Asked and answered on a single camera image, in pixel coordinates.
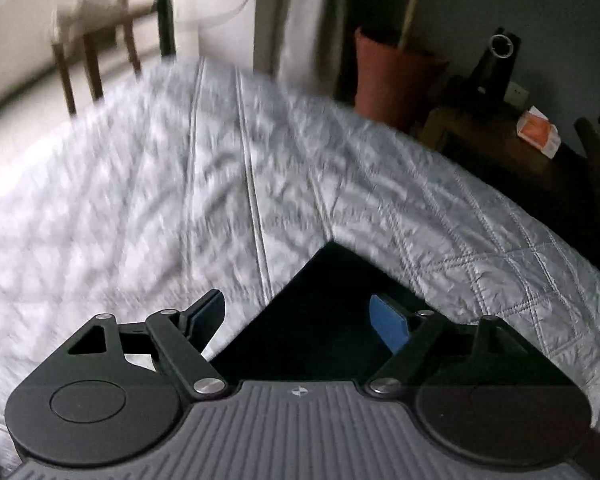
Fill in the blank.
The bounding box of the dark wooden cabinet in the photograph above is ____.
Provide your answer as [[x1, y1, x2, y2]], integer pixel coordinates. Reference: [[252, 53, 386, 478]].
[[422, 77, 600, 281]]

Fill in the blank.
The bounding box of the tall potted plant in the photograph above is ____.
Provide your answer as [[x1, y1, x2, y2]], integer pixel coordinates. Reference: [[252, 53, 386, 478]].
[[402, 0, 426, 51]]

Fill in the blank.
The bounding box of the grey quilted bed cover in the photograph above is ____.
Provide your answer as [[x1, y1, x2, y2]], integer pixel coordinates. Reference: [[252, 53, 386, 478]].
[[0, 56, 600, 453]]

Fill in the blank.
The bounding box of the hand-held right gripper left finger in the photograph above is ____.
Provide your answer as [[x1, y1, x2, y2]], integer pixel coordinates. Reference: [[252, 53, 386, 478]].
[[66, 288, 227, 403]]

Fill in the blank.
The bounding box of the grey curtain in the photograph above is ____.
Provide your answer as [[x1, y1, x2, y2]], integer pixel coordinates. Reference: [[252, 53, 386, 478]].
[[254, 0, 361, 106]]

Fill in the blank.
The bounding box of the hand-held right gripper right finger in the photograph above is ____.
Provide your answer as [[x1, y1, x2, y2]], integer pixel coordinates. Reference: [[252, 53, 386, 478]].
[[367, 293, 532, 402]]

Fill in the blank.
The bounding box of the dark navy garment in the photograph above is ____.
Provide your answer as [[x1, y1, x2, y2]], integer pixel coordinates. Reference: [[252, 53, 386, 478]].
[[207, 241, 431, 383]]

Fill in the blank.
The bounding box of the wooden chair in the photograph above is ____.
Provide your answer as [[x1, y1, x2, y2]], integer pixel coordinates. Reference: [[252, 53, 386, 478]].
[[50, 0, 156, 116]]

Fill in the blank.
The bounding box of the black speaker device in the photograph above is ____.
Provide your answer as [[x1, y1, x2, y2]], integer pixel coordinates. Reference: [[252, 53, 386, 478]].
[[467, 30, 523, 111]]

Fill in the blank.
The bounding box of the orange tissue pack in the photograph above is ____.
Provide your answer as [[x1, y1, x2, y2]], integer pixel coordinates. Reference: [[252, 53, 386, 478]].
[[516, 106, 562, 158]]

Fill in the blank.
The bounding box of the terracotta plant pot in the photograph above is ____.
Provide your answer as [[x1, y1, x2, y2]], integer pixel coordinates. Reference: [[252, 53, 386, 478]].
[[354, 27, 450, 128]]

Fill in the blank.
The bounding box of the white wall socket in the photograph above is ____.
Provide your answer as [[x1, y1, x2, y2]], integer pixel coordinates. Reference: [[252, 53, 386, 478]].
[[505, 82, 530, 108]]

